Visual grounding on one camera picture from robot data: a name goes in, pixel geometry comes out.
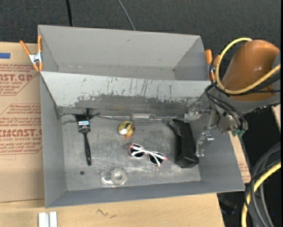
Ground grey metal bin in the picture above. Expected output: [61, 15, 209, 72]
[37, 24, 246, 209]

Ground white and red sunglasses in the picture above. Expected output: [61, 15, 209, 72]
[128, 143, 168, 167]

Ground yellow and white toy ball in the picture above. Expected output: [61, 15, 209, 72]
[117, 121, 136, 139]

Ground black paint brush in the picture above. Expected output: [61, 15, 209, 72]
[74, 107, 96, 167]

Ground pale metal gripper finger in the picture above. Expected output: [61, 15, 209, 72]
[195, 131, 214, 157]
[184, 102, 212, 122]

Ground brown cardboard board red print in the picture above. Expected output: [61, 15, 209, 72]
[0, 41, 46, 204]

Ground clear glass cup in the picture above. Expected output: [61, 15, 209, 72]
[100, 167, 128, 187]

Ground clear plastic tube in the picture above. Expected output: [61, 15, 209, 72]
[129, 113, 163, 122]

